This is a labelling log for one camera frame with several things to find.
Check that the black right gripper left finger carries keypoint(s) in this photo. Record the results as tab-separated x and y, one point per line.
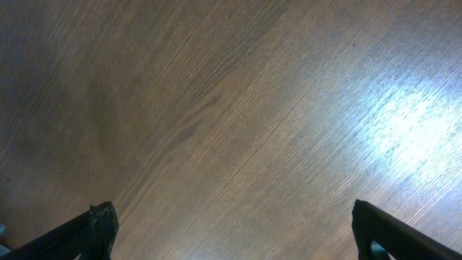
89	236

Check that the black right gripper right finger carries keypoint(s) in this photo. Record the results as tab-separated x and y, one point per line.
379	235

